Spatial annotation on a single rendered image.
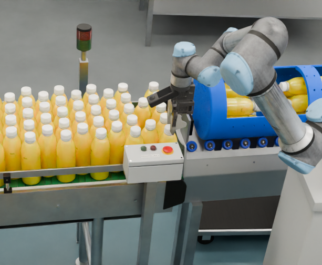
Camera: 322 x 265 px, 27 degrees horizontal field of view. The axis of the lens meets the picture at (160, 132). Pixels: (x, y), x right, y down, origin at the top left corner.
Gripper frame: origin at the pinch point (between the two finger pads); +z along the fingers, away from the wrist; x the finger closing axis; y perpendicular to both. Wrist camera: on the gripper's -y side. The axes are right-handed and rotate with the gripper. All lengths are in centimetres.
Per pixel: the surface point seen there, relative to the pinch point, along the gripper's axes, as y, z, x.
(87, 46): -25, -8, 49
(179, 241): 17, 84, 21
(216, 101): 18.6, -7.7, 5.3
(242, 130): 30.4, 5.1, 2.6
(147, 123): -7.9, -0.8, 2.6
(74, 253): -30, 110, 44
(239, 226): 55, 96, 38
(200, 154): 15.7, 17.9, 5.0
